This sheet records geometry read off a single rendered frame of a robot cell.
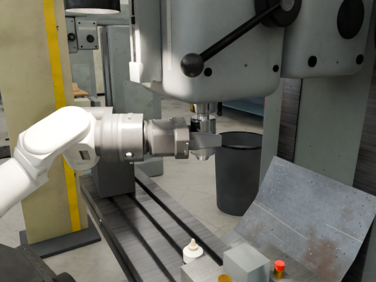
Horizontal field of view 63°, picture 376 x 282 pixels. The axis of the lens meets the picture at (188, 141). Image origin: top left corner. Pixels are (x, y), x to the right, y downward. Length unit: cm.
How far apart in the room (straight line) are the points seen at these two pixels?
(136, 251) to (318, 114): 57
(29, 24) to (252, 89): 183
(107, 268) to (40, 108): 113
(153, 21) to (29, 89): 177
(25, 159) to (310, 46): 48
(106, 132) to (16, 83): 169
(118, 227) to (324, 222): 54
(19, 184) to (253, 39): 42
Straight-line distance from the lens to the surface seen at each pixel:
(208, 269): 58
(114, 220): 94
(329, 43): 59
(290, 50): 55
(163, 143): 53
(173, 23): 46
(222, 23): 45
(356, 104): 80
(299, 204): 89
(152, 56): 49
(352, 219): 82
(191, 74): 39
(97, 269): 225
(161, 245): 82
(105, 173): 103
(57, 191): 241
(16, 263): 148
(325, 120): 84
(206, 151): 57
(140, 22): 48
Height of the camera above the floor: 140
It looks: 18 degrees down
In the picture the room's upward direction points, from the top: straight up
